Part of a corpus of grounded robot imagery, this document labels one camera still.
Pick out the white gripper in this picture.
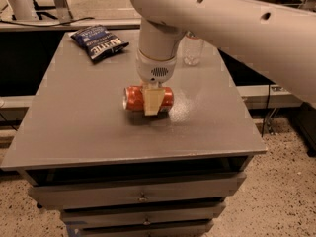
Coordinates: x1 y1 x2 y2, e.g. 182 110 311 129
136 49 177 116

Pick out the red coke can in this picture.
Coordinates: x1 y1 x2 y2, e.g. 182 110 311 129
123 86 174 113

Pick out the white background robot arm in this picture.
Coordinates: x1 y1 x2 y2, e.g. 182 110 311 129
7 0 38 21

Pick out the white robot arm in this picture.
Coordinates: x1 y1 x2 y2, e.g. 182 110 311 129
130 0 316 106

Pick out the clear plastic water bottle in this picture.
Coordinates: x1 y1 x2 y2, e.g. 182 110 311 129
183 32 204 66

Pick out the blue chip bag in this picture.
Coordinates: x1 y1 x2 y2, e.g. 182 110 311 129
70 25 129 62

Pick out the grey drawer cabinet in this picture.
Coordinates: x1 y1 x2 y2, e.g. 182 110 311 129
0 27 267 237

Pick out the top grey drawer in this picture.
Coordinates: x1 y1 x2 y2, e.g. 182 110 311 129
29 172 246 209

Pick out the grey drawer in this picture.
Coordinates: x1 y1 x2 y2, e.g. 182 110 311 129
29 172 246 209
73 219 213 237
61 200 226 229

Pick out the middle grey drawer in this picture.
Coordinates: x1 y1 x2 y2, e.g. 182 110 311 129
61 200 226 229

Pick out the bottom grey drawer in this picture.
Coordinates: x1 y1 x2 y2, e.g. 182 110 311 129
73 219 213 237

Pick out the black hanging cable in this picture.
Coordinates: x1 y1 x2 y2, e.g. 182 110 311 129
260 82 273 138

